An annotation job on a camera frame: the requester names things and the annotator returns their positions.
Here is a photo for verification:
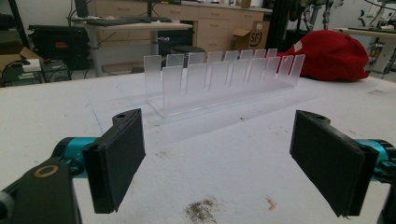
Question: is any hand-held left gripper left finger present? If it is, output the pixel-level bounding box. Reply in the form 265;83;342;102
81;107;147;215

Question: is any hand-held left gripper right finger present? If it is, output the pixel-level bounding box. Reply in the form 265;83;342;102
289;109;380;218

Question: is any red cap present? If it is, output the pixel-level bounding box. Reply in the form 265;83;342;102
277;29;371;82

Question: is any clear acrylic slotted rack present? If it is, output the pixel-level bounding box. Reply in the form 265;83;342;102
143;48;306;119

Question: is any grey desk with metal legs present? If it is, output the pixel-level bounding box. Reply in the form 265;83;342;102
70;16;194;77

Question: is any black equipment case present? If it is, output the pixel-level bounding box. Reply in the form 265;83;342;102
28;24;92;71

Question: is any wooden side table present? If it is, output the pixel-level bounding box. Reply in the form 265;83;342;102
332;26;396;73

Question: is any black round stool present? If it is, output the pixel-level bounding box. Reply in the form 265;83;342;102
170;45;206;56

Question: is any black keyboard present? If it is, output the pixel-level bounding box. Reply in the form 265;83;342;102
86;16;173;26

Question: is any open cardboard box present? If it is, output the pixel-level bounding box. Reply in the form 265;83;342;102
0;46;45;73

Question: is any cardboard box with black print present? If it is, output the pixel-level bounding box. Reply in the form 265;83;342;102
233;20;271;51

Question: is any wooden drawer cabinet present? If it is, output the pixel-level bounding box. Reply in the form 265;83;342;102
88;0;265;52

